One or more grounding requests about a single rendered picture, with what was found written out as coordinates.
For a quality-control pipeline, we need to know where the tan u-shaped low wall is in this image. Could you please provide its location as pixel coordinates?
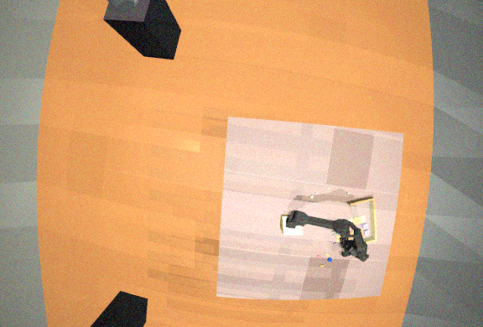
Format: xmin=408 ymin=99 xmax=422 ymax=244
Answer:
xmin=346 ymin=196 xmax=378 ymax=244

